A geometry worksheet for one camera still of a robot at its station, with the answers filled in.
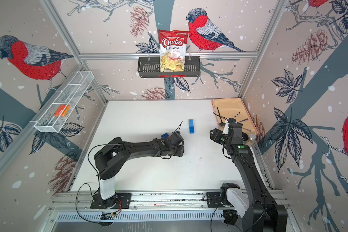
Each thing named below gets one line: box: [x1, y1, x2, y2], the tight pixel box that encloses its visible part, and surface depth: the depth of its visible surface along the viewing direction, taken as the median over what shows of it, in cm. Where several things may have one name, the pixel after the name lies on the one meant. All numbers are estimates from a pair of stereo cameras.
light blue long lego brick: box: [188, 119, 195, 134], surface depth 103 cm
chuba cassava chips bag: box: [158, 29, 189, 73], surface depth 87 cm
